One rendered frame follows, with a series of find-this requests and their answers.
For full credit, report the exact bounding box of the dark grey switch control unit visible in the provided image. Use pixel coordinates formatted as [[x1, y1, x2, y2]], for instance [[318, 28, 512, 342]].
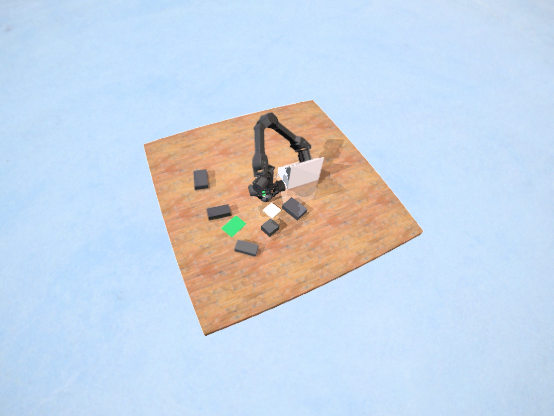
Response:
[[260, 190, 272, 202]]

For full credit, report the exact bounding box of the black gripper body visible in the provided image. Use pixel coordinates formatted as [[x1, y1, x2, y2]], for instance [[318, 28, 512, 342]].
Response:
[[248, 180, 286, 196]]

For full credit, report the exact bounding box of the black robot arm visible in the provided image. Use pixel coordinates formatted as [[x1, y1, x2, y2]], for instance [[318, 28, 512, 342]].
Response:
[[252, 113, 312, 193]]

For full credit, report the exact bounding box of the flat green square tile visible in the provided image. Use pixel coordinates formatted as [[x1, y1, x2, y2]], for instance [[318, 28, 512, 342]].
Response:
[[222, 215, 246, 238]]

